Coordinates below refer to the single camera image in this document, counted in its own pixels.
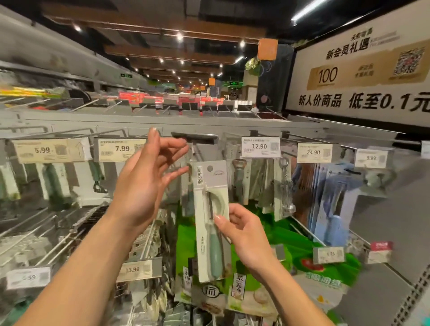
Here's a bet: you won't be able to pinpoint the green foliage ceiling decor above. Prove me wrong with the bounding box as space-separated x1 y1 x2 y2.
244 57 265 77

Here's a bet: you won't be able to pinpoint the blue card packets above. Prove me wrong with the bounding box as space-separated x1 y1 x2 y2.
296 161 368 247

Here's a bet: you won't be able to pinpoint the round steel cutter packet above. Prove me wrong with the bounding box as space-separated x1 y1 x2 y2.
363 164 399 193

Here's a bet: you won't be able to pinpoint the green handled peeler packet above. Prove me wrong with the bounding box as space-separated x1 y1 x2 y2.
191 160 233 283

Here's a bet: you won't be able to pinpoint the person's left hand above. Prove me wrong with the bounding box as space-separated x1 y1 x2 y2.
107 128 192 233

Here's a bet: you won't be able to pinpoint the group of green packets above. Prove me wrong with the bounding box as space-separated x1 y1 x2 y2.
175 214 365 318

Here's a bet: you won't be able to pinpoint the person's right hand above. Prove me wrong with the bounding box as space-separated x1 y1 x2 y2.
213 203 278 276

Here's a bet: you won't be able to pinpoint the rows of hanging utensil packets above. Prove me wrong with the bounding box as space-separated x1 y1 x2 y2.
0 161 177 326

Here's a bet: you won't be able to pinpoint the kitchen tools display rack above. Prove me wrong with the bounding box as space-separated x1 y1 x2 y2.
0 109 430 326

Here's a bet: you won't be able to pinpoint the metal corkscrew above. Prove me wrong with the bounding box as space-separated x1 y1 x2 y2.
273 157 297 222

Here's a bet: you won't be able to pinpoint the orange aisle number sign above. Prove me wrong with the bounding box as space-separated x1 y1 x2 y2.
257 38 280 62

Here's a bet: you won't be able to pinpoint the white promo sign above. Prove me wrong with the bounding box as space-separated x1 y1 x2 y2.
285 5 430 130

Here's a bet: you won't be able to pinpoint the black chalkboard pillar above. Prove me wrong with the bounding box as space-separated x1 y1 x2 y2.
257 43 295 113

